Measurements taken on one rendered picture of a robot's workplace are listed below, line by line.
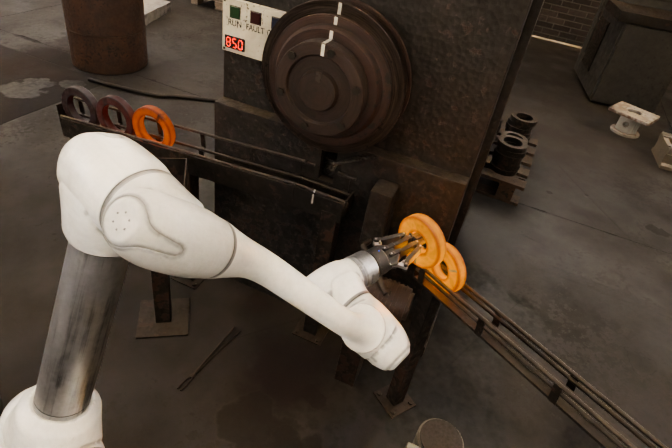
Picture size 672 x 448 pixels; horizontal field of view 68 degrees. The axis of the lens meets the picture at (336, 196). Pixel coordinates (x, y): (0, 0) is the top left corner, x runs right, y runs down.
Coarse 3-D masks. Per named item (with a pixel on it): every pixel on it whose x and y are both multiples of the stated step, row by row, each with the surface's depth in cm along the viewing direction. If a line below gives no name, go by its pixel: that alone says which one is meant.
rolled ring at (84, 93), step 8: (72, 88) 199; (80, 88) 199; (64, 96) 203; (72, 96) 205; (80, 96) 199; (88, 96) 199; (64, 104) 206; (72, 104) 207; (88, 104) 200; (96, 104) 201; (72, 112) 208; (96, 120) 203
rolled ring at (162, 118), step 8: (136, 112) 191; (144, 112) 189; (152, 112) 187; (160, 112) 188; (136, 120) 193; (160, 120) 188; (168, 120) 189; (136, 128) 195; (144, 128) 197; (168, 128) 188; (144, 136) 196; (168, 136) 190; (168, 144) 192
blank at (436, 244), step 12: (408, 216) 139; (420, 216) 136; (408, 228) 140; (420, 228) 135; (432, 228) 133; (432, 240) 133; (444, 240) 133; (432, 252) 135; (444, 252) 134; (420, 264) 140; (432, 264) 136
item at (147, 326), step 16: (160, 160) 175; (176, 160) 176; (176, 176) 180; (160, 288) 193; (144, 304) 210; (160, 304) 198; (176, 304) 213; (144, 320) 203; (160, 320) 203; (176, 320) 206; (144, 336) 197; (160, 336) 198
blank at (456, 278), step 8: (448, 248) 145; (448, 256) 145; (456, 256) 144; (448, 264) 145; (456, 264) 143; (464, 264) 144; (432, 272) 153; (440, 272) 153; (448, 272) 146; (456, 272) 143; (464, 272) 144; (448, 280) 147; (456, 280) 144; (464, 280) 145; (456, 288) 145
